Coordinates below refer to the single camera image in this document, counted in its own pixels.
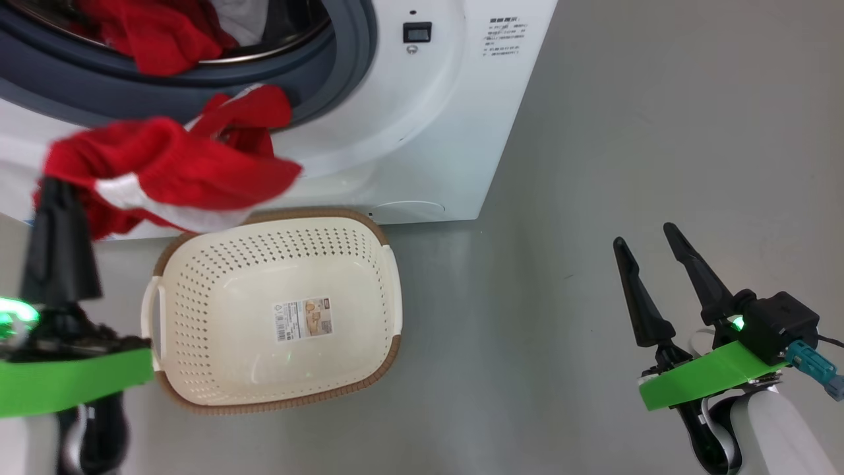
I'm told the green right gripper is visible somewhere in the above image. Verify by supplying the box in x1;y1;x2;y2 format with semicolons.
613;222;789;411

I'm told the white front-load washing machine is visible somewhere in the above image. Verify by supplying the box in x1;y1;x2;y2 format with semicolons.
0;0;558;241

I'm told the cream perforated laundry basket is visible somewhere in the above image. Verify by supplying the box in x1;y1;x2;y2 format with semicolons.
140;208;403;415

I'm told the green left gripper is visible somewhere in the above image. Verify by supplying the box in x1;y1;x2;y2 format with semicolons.
0;177;156;418

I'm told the red white striped garment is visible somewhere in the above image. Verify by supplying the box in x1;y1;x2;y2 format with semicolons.
33;84;304;239

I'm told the basket product label sticker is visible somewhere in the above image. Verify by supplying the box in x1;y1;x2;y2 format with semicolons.
272;297;334;342

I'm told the printed warning label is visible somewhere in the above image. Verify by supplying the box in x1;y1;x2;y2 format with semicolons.
485;16;525;60

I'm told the teal right camera connector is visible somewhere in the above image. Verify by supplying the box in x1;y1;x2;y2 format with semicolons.
785;340;844;401

